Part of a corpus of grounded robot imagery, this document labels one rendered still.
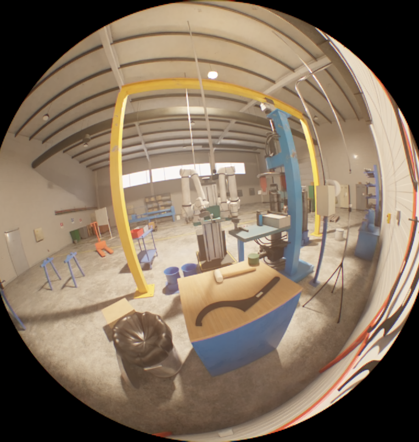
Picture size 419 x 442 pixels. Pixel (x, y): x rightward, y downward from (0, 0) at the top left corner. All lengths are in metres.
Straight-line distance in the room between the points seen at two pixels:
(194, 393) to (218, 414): 0.32
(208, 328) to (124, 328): 0.84
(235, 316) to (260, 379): 1.00
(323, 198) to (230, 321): 1.75
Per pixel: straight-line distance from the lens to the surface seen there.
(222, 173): 1.92
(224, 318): 0.74
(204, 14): 5.66
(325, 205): 1.96
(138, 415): 1.76
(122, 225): 2.21
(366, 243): 3.71
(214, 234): 2.46
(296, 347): 1.75
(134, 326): 1.36
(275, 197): 2.32
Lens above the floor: 1.54
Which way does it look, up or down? 11 degrees down
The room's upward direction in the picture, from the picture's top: 7 degrees counter-clockwise
